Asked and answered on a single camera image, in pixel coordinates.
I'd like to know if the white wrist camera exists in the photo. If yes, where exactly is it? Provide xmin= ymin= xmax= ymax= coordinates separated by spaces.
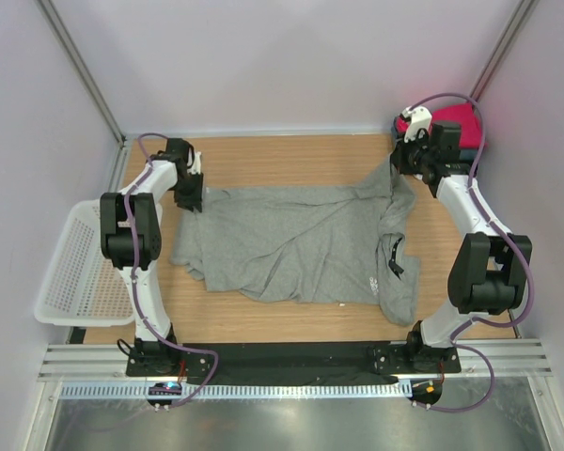
xmin=186 ymin=149 xmax=202 ymax=176
xmin=399 ymin=106 xmax=432 ymax=143

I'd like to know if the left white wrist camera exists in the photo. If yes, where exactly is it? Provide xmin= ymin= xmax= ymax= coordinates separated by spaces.
xmin=186 ymin=149 xmax=202 ymax=176

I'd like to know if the aluminium rail frame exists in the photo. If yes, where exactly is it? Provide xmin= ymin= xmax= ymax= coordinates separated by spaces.
xmin=39 ymin=338 xmax=553 ymax=381

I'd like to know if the right aluminium corner post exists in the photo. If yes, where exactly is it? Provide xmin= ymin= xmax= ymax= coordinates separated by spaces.
xmin=470 ymin=0 xmax=540 ymax=102

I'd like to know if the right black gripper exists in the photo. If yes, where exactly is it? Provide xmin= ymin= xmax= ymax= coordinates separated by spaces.
xmin=389 ymin=129 xmax=434 ymax=176

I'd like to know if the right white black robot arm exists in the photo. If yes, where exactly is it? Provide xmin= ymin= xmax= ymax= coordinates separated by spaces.
xmin=389 ymin=121 xmax=532 ymax=373

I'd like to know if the slotted cable duct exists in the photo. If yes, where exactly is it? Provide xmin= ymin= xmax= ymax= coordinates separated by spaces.
xmin=59 ymin=380 xmax=412 ymax=402

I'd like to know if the folded pink t shirt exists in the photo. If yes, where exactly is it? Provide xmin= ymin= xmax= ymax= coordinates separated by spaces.
xmin=394 ymin=103 xmax=489 ymax=150

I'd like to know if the left aluminium corner post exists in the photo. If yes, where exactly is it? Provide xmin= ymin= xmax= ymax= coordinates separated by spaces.
xmin=36 ymin=0 xmax=126 ymax=148

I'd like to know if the white plastic basket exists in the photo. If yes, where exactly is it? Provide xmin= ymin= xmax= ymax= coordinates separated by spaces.
xmin=34 ymin=200 xmax=133 ymax=328

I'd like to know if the folded black t shirt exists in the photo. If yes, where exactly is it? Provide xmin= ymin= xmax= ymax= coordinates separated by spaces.
xmin=444 ymin=162 xmax=472 ymax=176

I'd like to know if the aluminium corner post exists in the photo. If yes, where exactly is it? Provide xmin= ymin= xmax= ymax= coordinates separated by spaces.
xmin=36 ymin=0 xmax=126 ymax=148
xmin=470 ymin=0 xmax=540 ymax=102

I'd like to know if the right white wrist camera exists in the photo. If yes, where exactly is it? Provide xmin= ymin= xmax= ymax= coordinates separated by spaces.
xmin=399 ymin=106 xmax=432 ymax=143

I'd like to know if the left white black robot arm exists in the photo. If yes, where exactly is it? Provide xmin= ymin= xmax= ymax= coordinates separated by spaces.
xmin=99 ymin=133 xmax=204 ymax=376

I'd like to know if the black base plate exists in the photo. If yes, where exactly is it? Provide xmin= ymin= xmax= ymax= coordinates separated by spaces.
xmin=117 ymin=339 xmax=462 ymax=403

